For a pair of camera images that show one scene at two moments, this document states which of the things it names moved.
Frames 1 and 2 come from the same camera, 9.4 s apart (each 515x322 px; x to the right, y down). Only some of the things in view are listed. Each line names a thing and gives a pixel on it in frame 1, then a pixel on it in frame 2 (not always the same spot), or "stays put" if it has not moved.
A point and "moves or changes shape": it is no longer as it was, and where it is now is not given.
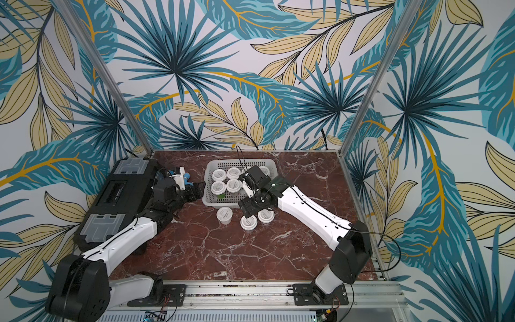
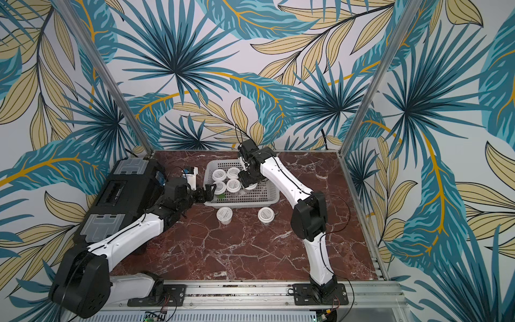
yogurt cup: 265,216 stays put
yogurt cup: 234,186 stays put
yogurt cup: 249,223 moves or changes shape
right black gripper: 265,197 → 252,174
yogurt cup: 218,187 stays put
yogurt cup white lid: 218,175 stays put
